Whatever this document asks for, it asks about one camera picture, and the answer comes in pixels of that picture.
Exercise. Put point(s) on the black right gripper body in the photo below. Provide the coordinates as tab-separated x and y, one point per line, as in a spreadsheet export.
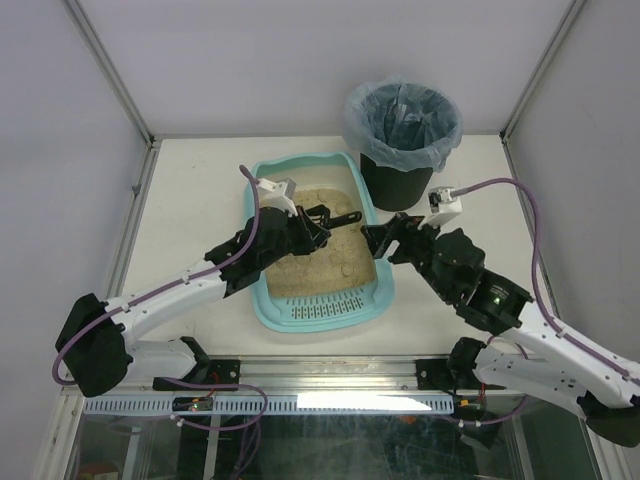
398	239

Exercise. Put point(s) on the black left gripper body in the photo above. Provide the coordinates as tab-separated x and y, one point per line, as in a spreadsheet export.
310	228

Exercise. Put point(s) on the black slotted litter scoop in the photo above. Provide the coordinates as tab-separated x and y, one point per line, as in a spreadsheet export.
345	220

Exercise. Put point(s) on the black trash bin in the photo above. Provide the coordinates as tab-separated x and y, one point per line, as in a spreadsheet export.
397	185

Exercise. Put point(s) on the teal plastic litter box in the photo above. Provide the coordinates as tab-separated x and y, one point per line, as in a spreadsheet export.
312	314

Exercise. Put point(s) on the translucent blue bin liner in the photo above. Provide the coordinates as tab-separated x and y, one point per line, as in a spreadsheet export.
447	123

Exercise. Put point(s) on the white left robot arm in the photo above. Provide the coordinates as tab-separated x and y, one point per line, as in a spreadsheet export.
103	344

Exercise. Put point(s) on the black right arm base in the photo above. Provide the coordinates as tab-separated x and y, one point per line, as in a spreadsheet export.
433	374

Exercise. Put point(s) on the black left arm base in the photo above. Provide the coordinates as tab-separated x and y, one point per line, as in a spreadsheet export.
220	375

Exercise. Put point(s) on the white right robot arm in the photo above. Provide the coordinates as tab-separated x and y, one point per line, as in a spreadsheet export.
570	371

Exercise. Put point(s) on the litter clump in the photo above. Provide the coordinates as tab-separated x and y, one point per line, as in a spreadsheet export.
347	271
326	195

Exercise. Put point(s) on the beige pellet cat litter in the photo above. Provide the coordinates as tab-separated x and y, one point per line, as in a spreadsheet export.
320	272

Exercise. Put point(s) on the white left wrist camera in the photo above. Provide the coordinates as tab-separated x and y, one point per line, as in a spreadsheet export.
278	194

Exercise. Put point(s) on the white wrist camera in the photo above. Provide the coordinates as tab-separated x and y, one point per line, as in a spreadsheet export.
278	194
444	207

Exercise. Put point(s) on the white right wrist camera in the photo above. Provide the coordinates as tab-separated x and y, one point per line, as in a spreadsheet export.
444	207

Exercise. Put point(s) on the aluminium mounting rail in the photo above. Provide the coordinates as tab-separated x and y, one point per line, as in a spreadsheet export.
272	375

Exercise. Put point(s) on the white slotted cable duct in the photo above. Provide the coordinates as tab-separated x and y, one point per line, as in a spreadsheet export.
308	403

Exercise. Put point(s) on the right aluminium frame post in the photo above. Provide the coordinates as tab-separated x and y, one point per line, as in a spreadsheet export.
566	25

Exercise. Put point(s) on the aluminium frame post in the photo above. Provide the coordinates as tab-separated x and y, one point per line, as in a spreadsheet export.
92	40
566	25

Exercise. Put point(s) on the left aluminium frame post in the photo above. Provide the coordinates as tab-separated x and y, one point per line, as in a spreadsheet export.
92	40

